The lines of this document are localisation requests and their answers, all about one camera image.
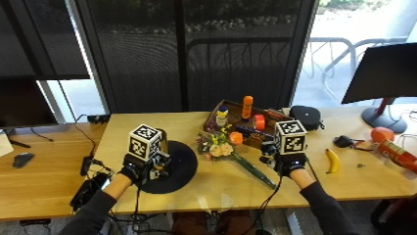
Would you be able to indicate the white bottle yellow label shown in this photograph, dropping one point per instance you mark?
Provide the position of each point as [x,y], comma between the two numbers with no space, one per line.
[222,116]

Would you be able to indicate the orange tall bottle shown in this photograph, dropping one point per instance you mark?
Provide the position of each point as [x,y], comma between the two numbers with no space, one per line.
[247,107]

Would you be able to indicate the black round case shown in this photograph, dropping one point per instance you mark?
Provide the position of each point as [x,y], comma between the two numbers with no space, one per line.
[306,117]

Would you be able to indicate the black flat device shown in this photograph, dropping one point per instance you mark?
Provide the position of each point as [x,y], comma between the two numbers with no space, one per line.
[90,191]

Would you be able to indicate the person's right hand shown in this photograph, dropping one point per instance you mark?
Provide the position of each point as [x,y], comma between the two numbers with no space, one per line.
[287,163]

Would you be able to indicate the white marker cube left glove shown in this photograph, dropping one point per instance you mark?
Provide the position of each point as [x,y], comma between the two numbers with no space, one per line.
[146,142]

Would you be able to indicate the dark computer monitor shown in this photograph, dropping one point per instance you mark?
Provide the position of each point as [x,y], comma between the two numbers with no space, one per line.
[25,103]

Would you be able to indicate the black power adapter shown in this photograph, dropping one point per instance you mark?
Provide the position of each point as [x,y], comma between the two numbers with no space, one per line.
[86,164]

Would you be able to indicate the brown wooden tray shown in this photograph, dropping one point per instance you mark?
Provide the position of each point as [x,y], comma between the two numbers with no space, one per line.
[236,120]

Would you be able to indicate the black round hat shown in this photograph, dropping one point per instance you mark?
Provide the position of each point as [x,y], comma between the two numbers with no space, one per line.
[176,169]

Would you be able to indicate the orange tape roll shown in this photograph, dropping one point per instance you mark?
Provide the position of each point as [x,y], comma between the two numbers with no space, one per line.
[259,122]

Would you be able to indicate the black small device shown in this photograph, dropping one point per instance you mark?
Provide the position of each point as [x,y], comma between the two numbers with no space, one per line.
[344,141]

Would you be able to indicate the black computer monitor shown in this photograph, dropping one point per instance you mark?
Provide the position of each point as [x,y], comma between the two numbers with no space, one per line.
[383,78]

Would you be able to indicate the artificial flower bouquet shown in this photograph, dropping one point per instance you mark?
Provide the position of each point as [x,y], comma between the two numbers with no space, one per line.
[224,148]

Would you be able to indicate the person's left hand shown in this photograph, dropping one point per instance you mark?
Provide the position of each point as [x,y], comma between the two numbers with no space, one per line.
[138,168]

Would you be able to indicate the red cylindrical can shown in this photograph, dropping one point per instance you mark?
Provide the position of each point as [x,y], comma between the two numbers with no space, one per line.
[398,153]

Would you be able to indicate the white marker cube right glove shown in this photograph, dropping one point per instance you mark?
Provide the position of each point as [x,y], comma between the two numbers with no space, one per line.
[290,137]

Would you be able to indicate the white marker cube glove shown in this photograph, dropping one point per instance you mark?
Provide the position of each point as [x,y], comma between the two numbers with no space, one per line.
[290,137]
[146,142]

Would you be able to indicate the grey computer mouse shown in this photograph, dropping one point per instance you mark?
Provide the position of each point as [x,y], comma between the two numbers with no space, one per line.
[22,160]

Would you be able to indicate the orange ball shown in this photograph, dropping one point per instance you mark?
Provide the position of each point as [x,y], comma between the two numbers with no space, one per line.
[383,134]

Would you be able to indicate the yellow banana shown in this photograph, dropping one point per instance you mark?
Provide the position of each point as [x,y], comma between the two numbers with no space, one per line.
[334,160]

